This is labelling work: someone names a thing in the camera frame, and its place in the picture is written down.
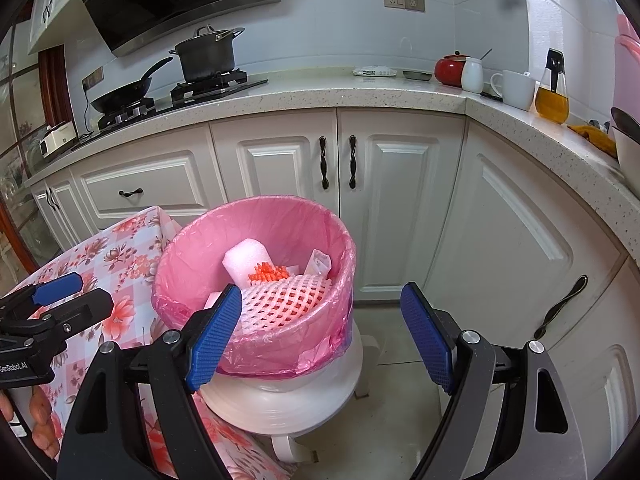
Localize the black frying pan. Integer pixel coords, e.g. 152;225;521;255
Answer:
89;56;175;114

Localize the amber oil bottle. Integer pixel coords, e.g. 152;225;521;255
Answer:
534;48;571;125

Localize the white round stool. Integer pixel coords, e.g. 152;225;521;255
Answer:
197;332;365;464

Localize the white drawer front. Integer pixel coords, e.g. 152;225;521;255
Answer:
70;124;227;222

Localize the pink floral tablecloth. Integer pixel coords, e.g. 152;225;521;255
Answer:
0;205;302;480

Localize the black power cord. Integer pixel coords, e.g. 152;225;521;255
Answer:
80;87;96;138

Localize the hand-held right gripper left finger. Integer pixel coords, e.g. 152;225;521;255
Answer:
56;283;243;480

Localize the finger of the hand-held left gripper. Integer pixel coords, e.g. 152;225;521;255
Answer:
0;271;84;332
0;288;115;357

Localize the white rice cooker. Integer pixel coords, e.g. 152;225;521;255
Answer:
38;120;79;161

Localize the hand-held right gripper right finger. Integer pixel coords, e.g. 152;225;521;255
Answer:
400;281;586;480

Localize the cream plastic wrapper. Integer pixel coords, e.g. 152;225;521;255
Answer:
301;248;332;277

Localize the black gas stove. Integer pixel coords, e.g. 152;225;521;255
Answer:
75;68;271;134

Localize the red round pot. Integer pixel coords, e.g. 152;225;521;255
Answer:
433;50;471;87

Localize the brown wall socket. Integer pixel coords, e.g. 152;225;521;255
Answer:
81;65;105;91

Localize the black stock pot with lid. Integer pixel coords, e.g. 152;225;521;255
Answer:
168;24;246;84

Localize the black rimmed basin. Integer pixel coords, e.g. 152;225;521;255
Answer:
609;107;640;187

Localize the yellow cloth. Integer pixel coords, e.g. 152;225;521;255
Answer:
569;122;619;159

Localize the white corner cabinet door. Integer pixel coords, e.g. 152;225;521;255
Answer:
425;119;630;366

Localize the pink lined waste bin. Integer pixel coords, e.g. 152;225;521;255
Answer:
151;196;358;379

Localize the orange foam net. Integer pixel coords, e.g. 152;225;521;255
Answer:
247;261;290;284

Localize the white mug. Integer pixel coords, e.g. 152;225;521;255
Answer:
489;69;537;112

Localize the black range hood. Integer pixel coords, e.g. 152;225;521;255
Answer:
73;0;282;59

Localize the person's left hand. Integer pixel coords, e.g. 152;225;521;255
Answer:
0;386;69;462

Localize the speckled stone countertop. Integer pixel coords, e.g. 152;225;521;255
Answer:
22;66;640;242

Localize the pink thermos jug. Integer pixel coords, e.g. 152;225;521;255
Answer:
612;12;640;112

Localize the pink foam fruit net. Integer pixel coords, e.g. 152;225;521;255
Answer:
234;274;334;334

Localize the white jar with spoon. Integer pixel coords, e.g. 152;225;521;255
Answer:
460;48;494;95

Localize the white wall cabinet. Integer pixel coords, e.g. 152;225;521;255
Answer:
27;0;87;57

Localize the white packet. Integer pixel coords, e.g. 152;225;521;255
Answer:
352;64;399;78

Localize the wooden glass sliding door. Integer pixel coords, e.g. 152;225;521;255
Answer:
0;42;69;273

